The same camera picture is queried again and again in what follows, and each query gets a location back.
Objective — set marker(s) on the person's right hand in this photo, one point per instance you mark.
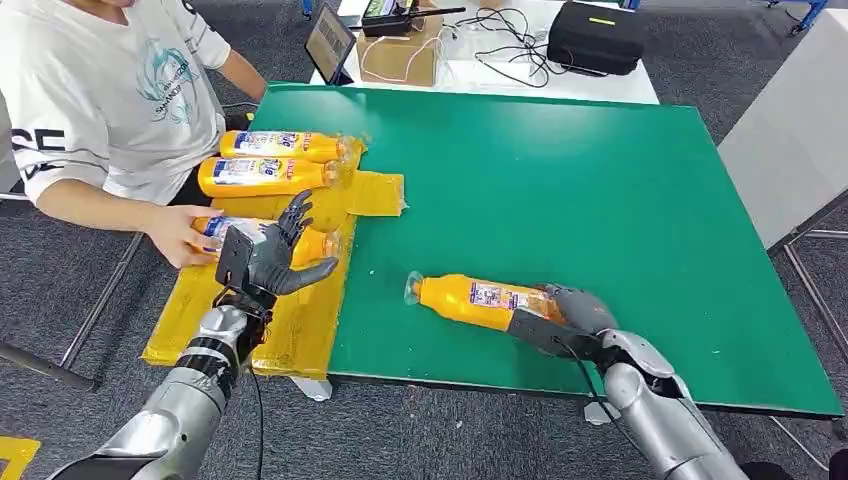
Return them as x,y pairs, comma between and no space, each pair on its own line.
175,235

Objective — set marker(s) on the black carrying case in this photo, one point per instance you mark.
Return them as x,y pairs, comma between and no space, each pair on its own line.
596,36

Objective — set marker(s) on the white table bracket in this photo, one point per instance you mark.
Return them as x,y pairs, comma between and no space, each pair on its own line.
311,389
599,413

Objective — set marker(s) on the black tablet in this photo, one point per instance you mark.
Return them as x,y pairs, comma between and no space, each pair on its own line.
329,45

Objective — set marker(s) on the yellow taped sheet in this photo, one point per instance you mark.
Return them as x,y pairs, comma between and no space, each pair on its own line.
298,331

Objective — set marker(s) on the metal table leg frame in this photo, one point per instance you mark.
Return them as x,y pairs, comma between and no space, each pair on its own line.
99,305
805,285

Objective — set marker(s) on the person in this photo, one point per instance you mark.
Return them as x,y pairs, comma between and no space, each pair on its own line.
112,86

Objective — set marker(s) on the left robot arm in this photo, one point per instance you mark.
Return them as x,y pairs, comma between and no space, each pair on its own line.
185,404

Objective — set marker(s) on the white table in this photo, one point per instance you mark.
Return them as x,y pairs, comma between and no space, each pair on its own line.
596,89

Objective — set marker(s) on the black radio with antenna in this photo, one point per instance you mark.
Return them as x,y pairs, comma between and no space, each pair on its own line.
391,16

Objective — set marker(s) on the orange drink bottle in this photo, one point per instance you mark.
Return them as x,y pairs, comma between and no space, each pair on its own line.
311,248
265,175
328,212
285,144
464,301

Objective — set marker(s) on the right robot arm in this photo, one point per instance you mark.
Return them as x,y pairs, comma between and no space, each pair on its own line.
652,411

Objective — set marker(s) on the brown cardboard box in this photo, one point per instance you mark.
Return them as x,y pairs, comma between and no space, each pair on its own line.
397,60

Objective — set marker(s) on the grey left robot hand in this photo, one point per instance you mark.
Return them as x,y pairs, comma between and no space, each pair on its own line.
275,262

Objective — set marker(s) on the grey table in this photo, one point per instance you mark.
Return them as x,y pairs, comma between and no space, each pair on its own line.
788,132

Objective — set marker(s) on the green table mat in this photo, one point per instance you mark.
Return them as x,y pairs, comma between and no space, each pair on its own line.
563,199

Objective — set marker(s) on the yellow floor marker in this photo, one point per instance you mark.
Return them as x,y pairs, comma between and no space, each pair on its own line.
14,457

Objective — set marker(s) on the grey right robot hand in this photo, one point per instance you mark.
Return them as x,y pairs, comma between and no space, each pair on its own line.
570,331

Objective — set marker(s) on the black robot foot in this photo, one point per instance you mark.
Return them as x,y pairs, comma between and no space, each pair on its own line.
838,466

